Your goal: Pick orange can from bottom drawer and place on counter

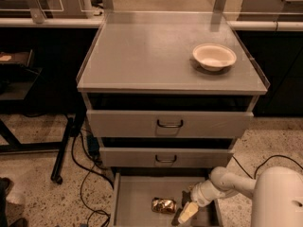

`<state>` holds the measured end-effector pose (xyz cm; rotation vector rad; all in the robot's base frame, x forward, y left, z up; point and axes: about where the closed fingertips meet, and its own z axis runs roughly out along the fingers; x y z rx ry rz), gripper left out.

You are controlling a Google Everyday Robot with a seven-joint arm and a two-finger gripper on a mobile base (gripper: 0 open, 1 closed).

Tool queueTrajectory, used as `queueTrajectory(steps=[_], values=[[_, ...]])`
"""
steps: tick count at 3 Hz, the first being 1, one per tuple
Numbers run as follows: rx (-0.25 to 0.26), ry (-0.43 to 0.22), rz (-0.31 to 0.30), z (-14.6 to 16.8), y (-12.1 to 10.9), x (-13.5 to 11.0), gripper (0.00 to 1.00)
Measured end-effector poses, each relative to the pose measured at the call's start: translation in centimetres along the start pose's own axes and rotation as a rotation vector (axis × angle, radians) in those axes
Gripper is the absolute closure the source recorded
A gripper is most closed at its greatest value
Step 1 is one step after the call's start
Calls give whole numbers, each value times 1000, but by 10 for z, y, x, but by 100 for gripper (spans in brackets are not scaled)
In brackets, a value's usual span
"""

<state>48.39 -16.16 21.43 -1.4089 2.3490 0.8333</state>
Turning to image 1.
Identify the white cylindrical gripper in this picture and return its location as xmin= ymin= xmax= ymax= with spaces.
xmin=171 ymin=180 xmax=221 ymax=226

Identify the crushed orange can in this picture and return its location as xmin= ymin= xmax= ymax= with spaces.
xmin=151 ymin=198 xmax=176 ymax=214

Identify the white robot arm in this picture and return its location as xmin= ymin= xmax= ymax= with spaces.
xmin=177 ymin=166 xmax=303 ymax=227

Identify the grey middle drawer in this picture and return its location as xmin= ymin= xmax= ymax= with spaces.
xmin=100 ymin=148 xmax=233 ymax=168

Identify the grey drawer cabinet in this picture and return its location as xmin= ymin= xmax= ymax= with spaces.
xmin=78 ymin=12 xmax=269 ymax=172

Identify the grey top drawer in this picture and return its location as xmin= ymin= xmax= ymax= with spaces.
xmin=87 ymin=110 xmax=253 ymax=138

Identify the white paper bowl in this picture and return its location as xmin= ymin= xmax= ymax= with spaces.
xmin=192 ymin=44 xmax=237 ymax=72

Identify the dark shoe at left edge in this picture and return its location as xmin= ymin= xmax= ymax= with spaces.
xmin=0 ymin=177 xmax=28 ymax=227

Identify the clear acrylic guard panel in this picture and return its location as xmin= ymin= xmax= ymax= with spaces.
xmin=1 ymin=0 xmax=303 ymax=23

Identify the black cable on right floor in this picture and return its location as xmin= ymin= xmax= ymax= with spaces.
xmin=232 ymin=154 xmax=303 ymax=180

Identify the black cable on floor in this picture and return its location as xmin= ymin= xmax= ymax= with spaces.
xmin=70 ymin=128 xmax=115 ymax=227
xmin=232 ymin=154 xmax=303 ymax=180

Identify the black cable on left floor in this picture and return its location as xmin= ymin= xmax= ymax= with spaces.
xmin=70 ymin=128 xmax=115 ymax=227

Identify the white horizontal rail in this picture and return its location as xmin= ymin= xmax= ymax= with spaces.
xmin=0 ymin=17 xmax=303 ymax=32

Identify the black metal table frame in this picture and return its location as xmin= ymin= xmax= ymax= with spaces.
xmin=0 ymin=50 xmax=73 ymax=184

